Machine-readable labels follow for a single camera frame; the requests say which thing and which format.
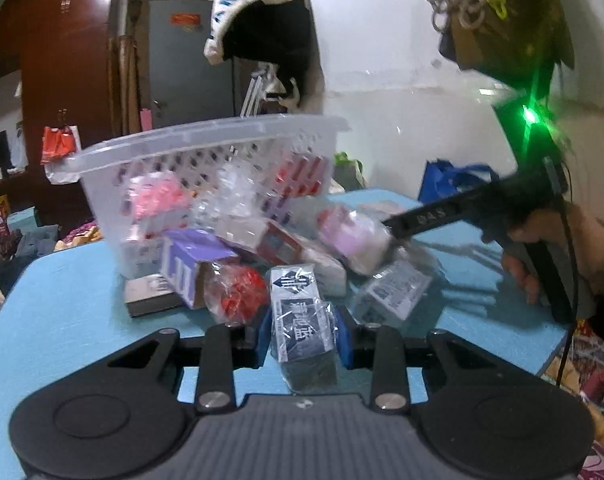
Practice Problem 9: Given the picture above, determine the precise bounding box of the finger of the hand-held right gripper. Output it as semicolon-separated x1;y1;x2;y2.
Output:
382;187;488;241

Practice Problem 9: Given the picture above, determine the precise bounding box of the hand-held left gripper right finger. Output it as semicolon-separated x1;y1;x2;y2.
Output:
333;305;514;413

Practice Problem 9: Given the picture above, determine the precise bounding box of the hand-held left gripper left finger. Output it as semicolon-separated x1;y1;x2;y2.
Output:
104;310;275;415

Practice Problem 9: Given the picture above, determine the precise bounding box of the dark box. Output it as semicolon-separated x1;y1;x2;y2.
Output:
123;274;185;317
268;263;340;393

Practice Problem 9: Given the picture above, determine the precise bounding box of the purple packet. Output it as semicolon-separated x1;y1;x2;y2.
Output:
317;205;395;276

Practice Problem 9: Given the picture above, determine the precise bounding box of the pink white box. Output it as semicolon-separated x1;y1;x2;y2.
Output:
127;172;193;231

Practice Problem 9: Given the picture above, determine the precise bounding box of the white plastic basket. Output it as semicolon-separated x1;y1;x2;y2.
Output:
64;114;348;281

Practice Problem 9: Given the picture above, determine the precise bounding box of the person's right forearm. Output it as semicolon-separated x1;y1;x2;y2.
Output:
567;204;604;321

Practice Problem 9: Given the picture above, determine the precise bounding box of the person's right hand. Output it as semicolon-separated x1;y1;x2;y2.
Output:
501;225;543;306

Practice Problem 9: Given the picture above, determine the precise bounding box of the blue tote bag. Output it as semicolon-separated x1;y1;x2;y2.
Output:
418;159;500;206

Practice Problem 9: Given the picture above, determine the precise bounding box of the red item in clear bag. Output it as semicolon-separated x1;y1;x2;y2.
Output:
204;265;268;325

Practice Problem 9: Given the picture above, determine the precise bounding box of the clear packet with dark label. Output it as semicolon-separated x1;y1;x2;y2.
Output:
349;255;435;323

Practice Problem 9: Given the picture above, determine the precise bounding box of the red white box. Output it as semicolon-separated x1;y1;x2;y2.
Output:
254;220;313;266

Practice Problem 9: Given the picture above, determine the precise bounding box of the green shopping bag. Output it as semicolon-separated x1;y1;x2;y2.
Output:
332;152;368;193

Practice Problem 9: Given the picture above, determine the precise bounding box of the small purple box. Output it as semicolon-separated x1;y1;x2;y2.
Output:
161;229;240;310

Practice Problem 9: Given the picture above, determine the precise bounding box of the flat dark box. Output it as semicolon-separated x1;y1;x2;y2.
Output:
123;274;185;317

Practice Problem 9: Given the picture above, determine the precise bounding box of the brown hanging bag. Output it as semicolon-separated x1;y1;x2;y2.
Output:
427;0;575;93

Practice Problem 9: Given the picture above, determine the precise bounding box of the floral cloth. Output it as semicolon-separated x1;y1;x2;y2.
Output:
542;320;604;480

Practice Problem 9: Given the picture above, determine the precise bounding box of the metal folding rack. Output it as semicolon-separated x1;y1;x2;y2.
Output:
239;70;269;118

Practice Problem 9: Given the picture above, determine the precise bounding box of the black hanging garment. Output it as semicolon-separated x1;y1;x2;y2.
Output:
224;0;325;113

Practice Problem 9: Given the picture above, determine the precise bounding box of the grey door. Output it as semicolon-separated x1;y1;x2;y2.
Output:
132;0;243;133

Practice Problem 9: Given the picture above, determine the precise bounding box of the orange plastic bag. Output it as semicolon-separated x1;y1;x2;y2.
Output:
41;125;82;166

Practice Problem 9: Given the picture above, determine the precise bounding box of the brown wooden wardrobe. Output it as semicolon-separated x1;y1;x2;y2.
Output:
0;0;123;221

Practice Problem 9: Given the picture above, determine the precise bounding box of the black cable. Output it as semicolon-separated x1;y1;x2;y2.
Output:
554;157;583;388

